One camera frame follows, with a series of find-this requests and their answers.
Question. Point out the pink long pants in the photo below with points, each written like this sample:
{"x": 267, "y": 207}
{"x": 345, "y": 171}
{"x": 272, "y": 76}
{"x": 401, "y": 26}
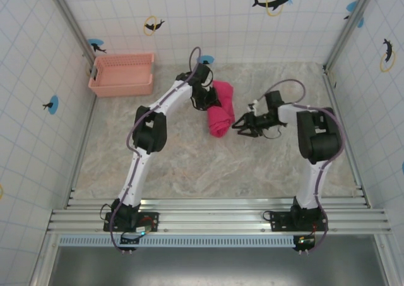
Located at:
{"x": 221, "y": 109}

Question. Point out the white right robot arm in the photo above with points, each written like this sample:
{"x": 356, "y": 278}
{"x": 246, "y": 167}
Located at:
{"x": 317, "y": 140}

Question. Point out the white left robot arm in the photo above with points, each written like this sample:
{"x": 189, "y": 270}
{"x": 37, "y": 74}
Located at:
{"x": 151, "y": 131}

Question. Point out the pink plastic basket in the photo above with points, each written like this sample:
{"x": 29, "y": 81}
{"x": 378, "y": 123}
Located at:
{"x": 121, "y": 74}

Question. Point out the blue circle shark sticker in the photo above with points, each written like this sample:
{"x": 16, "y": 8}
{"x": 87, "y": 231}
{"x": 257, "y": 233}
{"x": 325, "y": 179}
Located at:
{"x": 96, "y": 45}

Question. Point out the green circuit board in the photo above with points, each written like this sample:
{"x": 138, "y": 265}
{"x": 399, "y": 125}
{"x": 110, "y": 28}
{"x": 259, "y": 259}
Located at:
{"x": 144, "y": 228}

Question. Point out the blue fish sticker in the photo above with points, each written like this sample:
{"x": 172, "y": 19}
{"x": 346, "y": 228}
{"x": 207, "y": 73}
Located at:
{"x": 354, "y": 12}

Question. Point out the grey metal panel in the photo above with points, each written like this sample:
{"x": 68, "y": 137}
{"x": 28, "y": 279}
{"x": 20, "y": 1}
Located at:
{"x": 217, "y": 267}

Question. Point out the blue circle diver sticker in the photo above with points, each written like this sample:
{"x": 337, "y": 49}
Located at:
{"x": 52, "y": 104}

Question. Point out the aluminium front rail beam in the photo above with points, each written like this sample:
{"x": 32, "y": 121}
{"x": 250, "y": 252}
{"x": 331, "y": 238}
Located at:
{"x": 221, "y": 216}

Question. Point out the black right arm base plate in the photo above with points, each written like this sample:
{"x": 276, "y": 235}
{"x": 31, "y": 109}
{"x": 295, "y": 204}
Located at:
{"x": 281, "y": 219}

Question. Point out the aluminium corner post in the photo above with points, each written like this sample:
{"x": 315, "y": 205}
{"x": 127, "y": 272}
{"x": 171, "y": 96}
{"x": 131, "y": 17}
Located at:
{"x": 71, "y": 21}
{"x": 352, "y": 24}

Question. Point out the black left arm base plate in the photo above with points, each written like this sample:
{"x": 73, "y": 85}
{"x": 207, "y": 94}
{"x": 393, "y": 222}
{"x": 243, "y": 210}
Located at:
{"x": 148, "y": 219}

